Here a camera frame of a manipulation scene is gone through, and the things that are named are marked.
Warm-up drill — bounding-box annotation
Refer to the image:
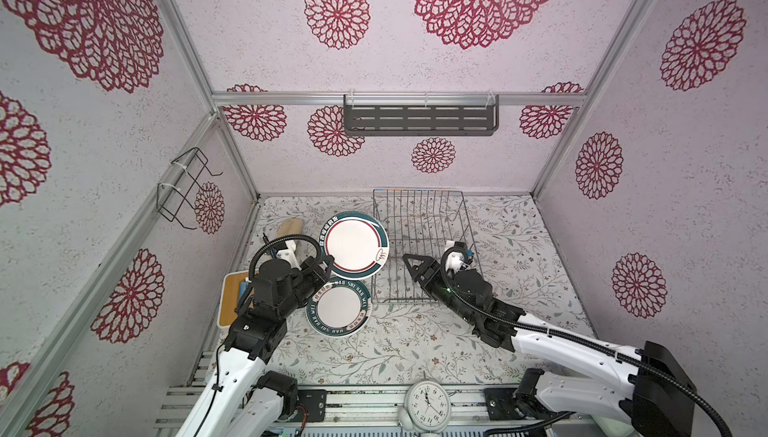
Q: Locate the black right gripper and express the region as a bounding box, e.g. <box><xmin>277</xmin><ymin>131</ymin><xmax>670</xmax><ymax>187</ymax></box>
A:
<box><xmin>406</xmin><ymin>252</ymin><xmax>476</xmax><ymax>327</ymax></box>

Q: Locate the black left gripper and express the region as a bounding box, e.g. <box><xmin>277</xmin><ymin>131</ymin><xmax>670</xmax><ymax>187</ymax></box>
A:
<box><xmin>278</xmin><ymin>254</ymin><xmax>334</xmax><ymax>320</ymax></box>

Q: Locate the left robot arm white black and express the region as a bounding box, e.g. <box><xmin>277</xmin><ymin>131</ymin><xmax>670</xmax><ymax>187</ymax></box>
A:
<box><xmin>177</xmin><ymin>234</ymin><xmax>334</xmax><ymax>436</ymax></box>

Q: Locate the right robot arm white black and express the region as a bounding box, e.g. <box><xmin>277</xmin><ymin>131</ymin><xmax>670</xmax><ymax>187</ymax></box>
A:
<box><xmin>402</xmin><ymin>243</ymin><xmax>732</xmax><ymax>436</ymax></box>

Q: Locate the white analog clock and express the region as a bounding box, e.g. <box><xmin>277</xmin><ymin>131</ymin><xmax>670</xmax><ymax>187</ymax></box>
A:
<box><xmin>397</xmin><ymin>379</ymin><xmax>452</xmax><ymax>436</ymax></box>

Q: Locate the silver wire dish rack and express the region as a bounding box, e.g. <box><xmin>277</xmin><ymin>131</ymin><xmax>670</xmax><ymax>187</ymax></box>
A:
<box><xmin>370</xmin><ymin>189</ymin><xmax>482</xmax><ymax>304</ymax></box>

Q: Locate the metal base rail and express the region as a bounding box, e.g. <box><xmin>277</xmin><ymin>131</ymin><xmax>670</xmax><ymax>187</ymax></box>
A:
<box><xmin>152</xmin><ymin>384</ymin><xmax>536</xmax><ymax>436</ymax></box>

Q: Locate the black wire wall holder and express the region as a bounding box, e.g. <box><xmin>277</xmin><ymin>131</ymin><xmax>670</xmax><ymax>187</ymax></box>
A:
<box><xmin>155</xmin><ymin>146</ymin><xmax>223</xmax><ymax>231</ymax></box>

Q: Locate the dark grey wall shelf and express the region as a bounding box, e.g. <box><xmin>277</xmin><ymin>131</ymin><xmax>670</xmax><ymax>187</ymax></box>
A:
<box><xmin>342</xmin><ymin>95</ymin><xmax>499</xmax><ymax>137</ymax></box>

